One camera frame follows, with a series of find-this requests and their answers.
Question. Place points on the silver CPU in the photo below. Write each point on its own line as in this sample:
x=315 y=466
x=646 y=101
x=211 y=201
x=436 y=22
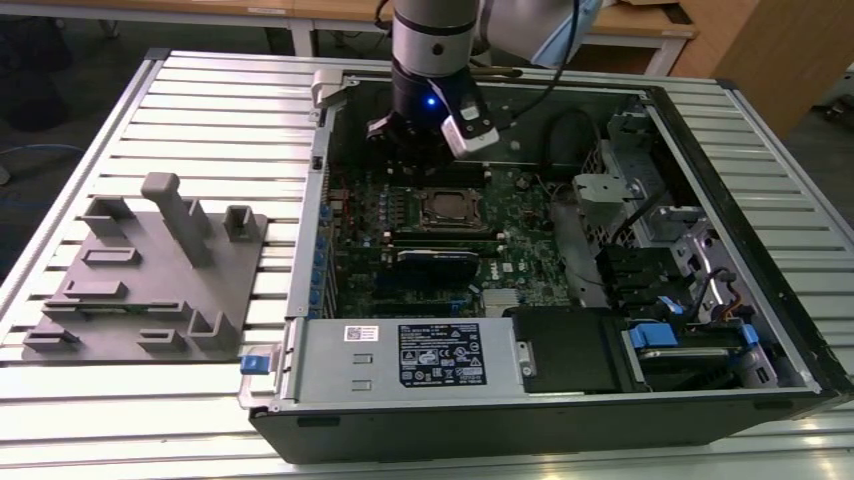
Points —
x=454 y=206

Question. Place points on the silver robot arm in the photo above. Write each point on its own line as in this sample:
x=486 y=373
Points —
x=434 y=40

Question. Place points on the black RAM slot bank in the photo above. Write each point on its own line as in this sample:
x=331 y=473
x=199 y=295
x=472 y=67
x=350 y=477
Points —
x=467 y=176

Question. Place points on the CPU socket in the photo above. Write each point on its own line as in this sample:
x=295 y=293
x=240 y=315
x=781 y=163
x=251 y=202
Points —
x=434 y=229

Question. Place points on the silver rear slot panel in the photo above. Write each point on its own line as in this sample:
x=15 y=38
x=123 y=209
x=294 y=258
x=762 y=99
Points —
x=303 y=250

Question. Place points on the black expansion slot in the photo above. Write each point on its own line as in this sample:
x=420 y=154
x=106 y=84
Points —
x=414 y=294
x=414 y=309

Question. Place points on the gray case latch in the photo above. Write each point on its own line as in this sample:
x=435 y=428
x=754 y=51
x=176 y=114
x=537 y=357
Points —
x=327 y=85

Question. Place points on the black RAM stick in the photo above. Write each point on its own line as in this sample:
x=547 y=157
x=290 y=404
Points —
x=440 y=234

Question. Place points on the perforated metal drive cage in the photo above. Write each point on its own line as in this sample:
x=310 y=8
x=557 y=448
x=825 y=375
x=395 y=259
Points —
x=601 y=187

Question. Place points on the green motherboard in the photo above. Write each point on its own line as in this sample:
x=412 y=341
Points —
x=534 y=240

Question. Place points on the black graphics card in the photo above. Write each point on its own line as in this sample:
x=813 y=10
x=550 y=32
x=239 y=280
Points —
x=436 y=270

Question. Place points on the wooden desk white legs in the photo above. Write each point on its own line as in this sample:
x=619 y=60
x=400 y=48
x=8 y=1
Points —
x=134 y=4
x=641 y=27

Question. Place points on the gray plastic baffle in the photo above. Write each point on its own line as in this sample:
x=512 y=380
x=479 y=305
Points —
x=574 y=250

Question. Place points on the silver chipset heat sink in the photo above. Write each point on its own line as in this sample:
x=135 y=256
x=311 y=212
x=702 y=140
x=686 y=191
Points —
x=500 y=302

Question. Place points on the white barcode sticker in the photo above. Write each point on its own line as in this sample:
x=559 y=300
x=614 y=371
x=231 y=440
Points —
x=362 y=333

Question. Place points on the black plastic block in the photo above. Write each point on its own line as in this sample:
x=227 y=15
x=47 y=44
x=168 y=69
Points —
x=634 y=275

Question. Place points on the black rating label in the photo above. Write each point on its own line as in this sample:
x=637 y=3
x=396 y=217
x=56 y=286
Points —
x=443 y=355

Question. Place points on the silver power supply unit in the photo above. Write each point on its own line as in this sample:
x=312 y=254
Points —
x=334 y=365

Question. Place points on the wooden cabinet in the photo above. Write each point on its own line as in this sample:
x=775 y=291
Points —
x=767 y=50

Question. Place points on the gray parts rack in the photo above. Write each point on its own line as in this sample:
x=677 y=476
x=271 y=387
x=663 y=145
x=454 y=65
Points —
x=154 y=290

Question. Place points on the blue power supply latch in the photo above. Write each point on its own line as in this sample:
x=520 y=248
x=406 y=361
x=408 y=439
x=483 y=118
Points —
x=254 y=365

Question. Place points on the black office chair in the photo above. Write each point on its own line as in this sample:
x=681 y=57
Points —
x=33 y=75

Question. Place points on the blue disk carrier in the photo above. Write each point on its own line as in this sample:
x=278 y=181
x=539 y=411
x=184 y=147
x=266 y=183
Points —
x=650 y=335

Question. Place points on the gray chair base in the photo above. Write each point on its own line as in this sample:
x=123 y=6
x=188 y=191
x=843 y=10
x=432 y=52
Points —
x=841 y=100

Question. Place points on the hard disk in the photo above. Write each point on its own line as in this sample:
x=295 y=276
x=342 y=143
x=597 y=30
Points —
x=681 y=367

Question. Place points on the black PC case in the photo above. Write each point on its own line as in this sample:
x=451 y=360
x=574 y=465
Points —
x=467 y=435

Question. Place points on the blue plastic clip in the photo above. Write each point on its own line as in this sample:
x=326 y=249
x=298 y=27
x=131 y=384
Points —
x=749 y=335

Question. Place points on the small dark wrist camera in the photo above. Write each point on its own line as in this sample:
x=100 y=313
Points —
x=382 y=131

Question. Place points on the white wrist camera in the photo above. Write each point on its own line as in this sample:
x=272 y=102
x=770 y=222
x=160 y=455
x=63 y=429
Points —
x=470 y=137

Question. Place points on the silver chassis bracket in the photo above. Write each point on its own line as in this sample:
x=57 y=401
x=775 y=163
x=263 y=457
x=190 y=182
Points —
x=701 y=250

